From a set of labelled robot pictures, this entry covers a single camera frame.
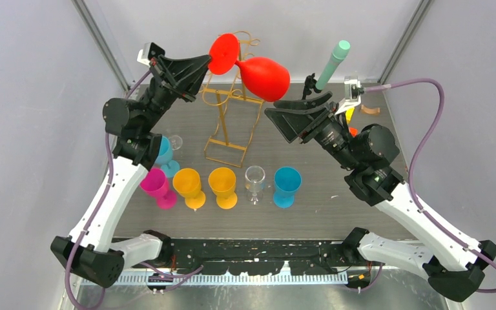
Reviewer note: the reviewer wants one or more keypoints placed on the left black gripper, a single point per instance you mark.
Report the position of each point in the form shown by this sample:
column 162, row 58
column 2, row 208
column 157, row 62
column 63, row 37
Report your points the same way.
column 184, row 77

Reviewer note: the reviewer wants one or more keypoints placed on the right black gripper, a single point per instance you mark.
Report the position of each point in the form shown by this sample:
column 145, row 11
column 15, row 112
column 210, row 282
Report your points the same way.
column 290, row 123

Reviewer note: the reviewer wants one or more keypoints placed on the red wine glass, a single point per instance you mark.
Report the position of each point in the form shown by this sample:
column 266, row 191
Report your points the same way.
column 262, row 76

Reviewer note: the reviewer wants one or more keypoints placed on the blue wine glass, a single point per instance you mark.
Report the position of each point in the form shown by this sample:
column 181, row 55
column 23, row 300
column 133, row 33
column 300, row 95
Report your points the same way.
column 287, row 181
column 165, row 159

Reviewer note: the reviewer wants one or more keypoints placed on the clear wine glass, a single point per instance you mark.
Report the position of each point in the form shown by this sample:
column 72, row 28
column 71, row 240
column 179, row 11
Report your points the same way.
column 254, row 183
column 176, row 142

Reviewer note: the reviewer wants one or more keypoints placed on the yellow wine glass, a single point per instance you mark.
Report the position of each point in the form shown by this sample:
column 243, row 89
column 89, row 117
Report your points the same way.
column 187, row 183
column 222, row 182

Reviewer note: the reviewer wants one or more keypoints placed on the pink wine glass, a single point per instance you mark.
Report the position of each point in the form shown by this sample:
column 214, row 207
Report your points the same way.
column 156, row 185

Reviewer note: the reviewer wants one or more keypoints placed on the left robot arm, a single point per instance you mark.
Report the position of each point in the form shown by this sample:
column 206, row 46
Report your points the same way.
column 89, row 250

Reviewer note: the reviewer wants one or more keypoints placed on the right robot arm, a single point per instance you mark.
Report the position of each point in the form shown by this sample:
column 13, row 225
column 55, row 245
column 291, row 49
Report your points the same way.
column 450, row 261

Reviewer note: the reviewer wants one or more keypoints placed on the black tripod stand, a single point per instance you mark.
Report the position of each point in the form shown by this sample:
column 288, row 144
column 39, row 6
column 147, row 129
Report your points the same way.
column 310, row 86

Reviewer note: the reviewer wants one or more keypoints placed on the yellow block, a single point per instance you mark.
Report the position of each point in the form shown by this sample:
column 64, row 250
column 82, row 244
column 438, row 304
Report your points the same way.
column 349, row 114

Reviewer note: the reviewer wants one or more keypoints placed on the orange block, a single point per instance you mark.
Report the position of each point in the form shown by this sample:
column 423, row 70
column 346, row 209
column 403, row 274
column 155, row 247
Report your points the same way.
column 353, row 131

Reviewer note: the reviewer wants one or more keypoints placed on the wooden arch block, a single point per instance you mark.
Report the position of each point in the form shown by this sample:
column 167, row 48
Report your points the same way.
column 369, row 111

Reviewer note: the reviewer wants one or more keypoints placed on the mint green microphone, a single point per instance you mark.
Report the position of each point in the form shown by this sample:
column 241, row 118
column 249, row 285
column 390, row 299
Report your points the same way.
column 338, row 55

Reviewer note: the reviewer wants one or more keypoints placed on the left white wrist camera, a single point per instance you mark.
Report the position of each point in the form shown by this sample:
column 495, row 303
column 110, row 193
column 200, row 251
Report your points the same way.
column 144, row 54

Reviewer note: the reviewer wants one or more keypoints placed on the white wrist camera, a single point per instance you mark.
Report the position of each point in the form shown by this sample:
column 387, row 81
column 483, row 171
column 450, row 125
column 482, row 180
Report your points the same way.
column 352, row 93
column 144, row 54

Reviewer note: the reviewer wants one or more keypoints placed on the gold wire glass rack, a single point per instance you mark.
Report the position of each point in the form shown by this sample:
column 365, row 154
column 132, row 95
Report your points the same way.
column 239, row 112

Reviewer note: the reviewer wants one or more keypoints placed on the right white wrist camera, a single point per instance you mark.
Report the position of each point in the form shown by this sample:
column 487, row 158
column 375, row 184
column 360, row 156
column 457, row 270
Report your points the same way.
column 352, row 93

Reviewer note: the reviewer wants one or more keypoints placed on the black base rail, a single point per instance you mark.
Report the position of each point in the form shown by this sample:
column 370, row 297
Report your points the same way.
column 258, row 257

